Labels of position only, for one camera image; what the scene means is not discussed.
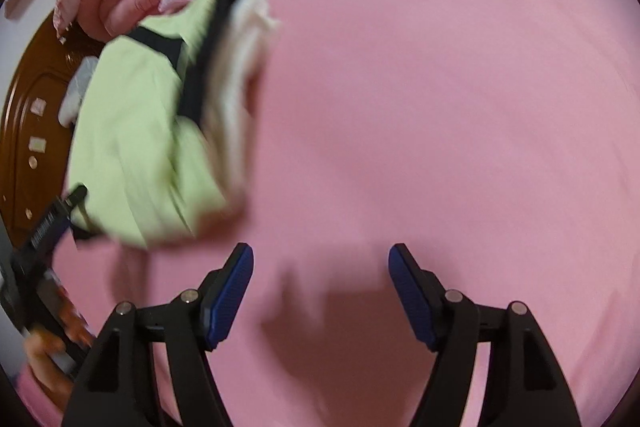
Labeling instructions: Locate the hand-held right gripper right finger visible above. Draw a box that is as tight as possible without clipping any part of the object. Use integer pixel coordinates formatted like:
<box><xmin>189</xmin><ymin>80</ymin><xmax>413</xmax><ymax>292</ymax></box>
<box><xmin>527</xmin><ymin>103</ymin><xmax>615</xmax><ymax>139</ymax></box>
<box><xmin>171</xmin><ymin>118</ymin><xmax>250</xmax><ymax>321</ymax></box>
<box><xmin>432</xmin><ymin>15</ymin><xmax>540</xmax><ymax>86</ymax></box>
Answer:
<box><xmin>388</xmin><ymin>243</ymin><xmax>583</xmax><ymax>427</ymax></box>

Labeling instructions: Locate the grey patterned cloth item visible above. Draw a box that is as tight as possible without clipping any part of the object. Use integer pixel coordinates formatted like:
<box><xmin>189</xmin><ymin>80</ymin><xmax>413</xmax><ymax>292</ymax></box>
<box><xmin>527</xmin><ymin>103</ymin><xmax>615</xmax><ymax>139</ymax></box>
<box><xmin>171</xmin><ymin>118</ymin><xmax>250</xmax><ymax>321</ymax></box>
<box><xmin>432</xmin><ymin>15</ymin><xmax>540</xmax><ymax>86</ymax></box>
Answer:
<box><xmin>57</xmin><ymin>56</ymin><xmax>99</xmax><ymax>128</ymax></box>

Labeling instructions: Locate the person's left forearm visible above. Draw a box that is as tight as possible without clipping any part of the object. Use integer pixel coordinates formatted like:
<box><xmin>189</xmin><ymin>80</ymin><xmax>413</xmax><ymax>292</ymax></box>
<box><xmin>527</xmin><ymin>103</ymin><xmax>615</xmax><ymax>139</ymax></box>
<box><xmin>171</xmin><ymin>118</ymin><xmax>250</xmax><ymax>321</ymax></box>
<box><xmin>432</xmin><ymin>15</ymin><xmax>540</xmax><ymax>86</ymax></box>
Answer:
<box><xmin>15</xmin><ymin>364</ymin><xmax>66</xmax><ymax>427</ymax></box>

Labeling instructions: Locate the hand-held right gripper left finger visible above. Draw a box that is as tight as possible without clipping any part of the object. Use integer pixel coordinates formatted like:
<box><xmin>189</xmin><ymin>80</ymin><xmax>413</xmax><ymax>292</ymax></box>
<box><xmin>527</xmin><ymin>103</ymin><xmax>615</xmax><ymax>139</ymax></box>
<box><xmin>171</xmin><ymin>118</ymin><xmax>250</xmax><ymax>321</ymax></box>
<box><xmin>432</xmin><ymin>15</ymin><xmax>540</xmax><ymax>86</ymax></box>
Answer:
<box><xmin>61</xmin><ymin>242</ymin><xmax>255</xmax><ymax>427</ymax></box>

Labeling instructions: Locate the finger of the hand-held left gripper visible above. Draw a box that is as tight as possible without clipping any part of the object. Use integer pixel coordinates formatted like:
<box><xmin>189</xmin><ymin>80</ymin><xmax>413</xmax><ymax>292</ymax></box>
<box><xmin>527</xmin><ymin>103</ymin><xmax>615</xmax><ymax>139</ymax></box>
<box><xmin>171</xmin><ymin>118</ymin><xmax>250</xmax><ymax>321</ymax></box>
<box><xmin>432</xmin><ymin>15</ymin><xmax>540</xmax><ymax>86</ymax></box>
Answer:
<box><xmin>54</xmin><ymin>184</ymin><xmax>90</xmax><ymax>225</ymax></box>

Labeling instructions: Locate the green and black hooded jacket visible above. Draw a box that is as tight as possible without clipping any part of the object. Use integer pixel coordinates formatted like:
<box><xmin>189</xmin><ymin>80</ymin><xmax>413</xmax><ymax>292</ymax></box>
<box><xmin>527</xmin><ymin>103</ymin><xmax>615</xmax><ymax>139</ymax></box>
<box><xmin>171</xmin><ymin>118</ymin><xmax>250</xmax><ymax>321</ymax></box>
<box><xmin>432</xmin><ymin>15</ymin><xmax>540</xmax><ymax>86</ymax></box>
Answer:
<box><xmin>66</xmin><ymin>0</ymin><xmax>241</xmax><ymax>250</ymax></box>

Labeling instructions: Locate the brown wooden headboard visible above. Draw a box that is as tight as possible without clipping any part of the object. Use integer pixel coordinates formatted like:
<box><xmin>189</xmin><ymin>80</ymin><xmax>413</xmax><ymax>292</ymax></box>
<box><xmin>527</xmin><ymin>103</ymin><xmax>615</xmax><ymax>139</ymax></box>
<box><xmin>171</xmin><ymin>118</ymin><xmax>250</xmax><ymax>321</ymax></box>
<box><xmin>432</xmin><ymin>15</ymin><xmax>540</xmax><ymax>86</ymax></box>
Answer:
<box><xmin>0</xmin><ymin>9</ymin><xmax>101</xmax><ymax>233</ymax></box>

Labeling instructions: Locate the pink bed blanket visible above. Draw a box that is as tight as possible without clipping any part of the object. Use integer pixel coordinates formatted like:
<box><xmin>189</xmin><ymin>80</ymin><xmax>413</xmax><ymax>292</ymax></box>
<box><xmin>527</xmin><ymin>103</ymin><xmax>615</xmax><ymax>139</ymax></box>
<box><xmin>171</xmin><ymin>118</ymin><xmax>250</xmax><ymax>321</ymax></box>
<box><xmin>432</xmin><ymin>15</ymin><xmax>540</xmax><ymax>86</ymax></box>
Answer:
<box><xmin>45</xmin><ymin>0</ymin><xmax>640</xmax><ymax>427</ymax></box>

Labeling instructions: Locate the folded white cloth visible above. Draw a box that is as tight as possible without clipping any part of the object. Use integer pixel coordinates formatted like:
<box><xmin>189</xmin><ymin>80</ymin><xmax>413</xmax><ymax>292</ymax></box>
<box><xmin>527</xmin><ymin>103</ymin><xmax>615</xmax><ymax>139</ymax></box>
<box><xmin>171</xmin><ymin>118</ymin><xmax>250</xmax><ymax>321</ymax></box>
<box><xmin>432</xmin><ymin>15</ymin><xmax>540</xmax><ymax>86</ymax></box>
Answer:
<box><xmin>200</xmin><ymin>0</ymin><xmax>281</xmax><ymax>208</ymax></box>

